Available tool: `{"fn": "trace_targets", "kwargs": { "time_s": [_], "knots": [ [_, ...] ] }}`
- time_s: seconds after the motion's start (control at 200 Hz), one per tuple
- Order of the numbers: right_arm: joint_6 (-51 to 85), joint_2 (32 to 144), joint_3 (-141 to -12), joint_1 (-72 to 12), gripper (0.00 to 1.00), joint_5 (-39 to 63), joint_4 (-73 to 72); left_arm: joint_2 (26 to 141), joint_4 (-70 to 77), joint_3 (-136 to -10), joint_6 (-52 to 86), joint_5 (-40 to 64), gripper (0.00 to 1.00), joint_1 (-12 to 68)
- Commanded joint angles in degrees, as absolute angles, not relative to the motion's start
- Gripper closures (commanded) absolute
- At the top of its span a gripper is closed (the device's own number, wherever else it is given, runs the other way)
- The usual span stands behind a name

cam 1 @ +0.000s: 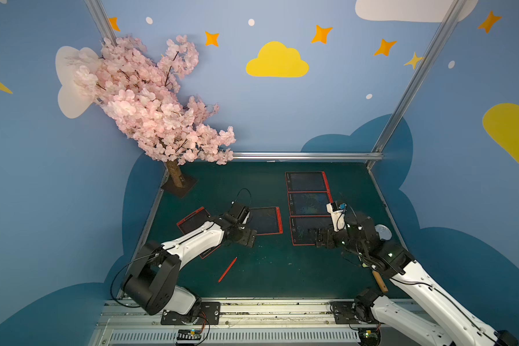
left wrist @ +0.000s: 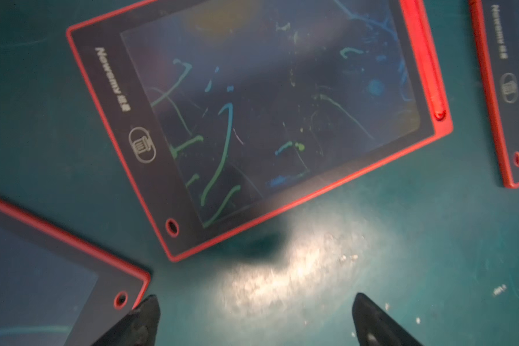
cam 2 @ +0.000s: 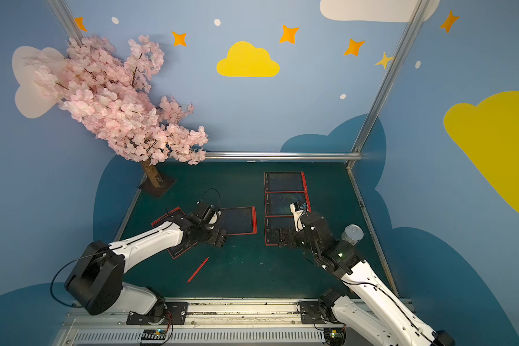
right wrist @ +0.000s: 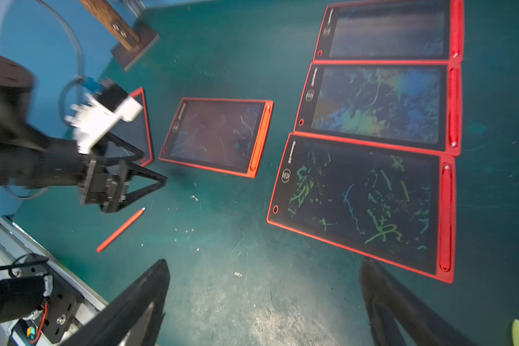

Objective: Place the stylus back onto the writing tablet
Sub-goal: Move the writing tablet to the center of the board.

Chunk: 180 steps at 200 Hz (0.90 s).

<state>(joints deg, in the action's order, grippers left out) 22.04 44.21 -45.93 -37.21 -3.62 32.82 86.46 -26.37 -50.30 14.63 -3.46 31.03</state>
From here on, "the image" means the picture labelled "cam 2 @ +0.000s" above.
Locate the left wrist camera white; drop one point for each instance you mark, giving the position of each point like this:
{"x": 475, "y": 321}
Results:
{"x": 215, "y": 218}

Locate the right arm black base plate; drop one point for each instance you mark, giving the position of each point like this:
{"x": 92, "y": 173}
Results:
{"x": 326, "y": 312}

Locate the colourful scribble red writing tablet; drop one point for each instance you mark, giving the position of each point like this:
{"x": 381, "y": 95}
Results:
{"x": 278, "y": 204}

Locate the red stylus pair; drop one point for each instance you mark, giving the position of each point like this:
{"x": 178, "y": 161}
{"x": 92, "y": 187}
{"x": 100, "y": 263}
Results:
{"x": 304, "y": 183}

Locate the aluminium back frame bar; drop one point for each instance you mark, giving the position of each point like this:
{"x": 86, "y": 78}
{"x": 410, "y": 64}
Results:
{"x": 283, "y": 156}

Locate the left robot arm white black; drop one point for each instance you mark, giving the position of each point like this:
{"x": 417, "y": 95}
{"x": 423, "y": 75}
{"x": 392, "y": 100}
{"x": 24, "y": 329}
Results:
{"x": 97, "y": 280}

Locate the aluminium front rail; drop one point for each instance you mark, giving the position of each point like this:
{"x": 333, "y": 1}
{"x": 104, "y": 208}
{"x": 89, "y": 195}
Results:
{"x": 258, "y": 321}

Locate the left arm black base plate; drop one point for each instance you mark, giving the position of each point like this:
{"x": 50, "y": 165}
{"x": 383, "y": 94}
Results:
{"x": 171, "y": 312}

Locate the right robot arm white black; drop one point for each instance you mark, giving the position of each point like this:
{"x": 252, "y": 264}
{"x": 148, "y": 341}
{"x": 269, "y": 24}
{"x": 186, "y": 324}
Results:
{"x": 389, "y": 321}

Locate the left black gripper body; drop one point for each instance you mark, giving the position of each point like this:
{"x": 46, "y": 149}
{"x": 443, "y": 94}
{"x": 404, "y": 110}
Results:
{"x": 214, "y": 236}

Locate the pink cherry blossom tree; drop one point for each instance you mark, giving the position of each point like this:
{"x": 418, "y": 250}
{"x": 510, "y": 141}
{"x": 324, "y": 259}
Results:
{"x": 109, "y": 97}

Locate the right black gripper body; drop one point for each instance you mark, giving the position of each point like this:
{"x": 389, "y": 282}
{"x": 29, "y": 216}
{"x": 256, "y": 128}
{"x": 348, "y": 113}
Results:
{"x": 292, "y": 236}

